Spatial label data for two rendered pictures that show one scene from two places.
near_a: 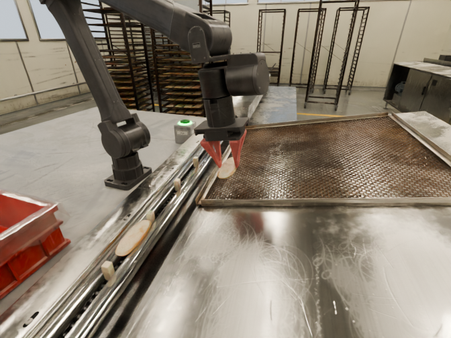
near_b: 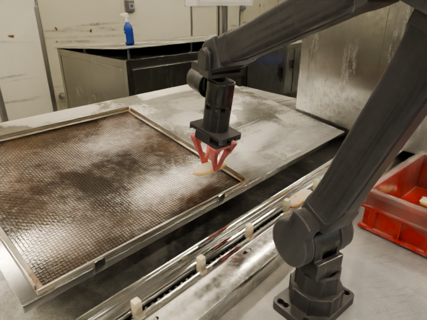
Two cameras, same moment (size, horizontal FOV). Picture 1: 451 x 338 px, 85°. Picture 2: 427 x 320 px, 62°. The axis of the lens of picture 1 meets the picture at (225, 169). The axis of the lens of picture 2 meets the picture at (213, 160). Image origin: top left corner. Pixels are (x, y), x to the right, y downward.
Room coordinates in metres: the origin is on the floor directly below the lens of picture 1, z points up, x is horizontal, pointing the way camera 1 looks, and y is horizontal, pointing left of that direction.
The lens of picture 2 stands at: (1.12, 0.36, 1.29)
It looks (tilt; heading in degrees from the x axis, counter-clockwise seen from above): 24 degrees down; 210
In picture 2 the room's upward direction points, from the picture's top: straight up
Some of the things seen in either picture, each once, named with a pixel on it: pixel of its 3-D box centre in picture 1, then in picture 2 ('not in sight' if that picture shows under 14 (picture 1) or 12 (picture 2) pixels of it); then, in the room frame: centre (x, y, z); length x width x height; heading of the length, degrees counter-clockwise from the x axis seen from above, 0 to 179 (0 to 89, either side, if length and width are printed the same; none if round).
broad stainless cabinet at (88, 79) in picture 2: not in sight; (185, 91); (-1.67, -1.54, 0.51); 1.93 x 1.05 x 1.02; 166
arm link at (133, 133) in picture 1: (129, 142); (309, 241); (0.64, 0.27, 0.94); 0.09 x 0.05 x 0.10; 60
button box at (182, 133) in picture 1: (186, 136); not in sight; (0.96, 0.16, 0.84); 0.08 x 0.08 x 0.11; 76
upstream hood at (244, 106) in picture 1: (249, 89); not in sight; (1.74, -0.17, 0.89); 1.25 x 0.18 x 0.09; 166
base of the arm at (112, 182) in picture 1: (127, 166); (316, 285); (0.65, 0.29, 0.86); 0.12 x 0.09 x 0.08; 160
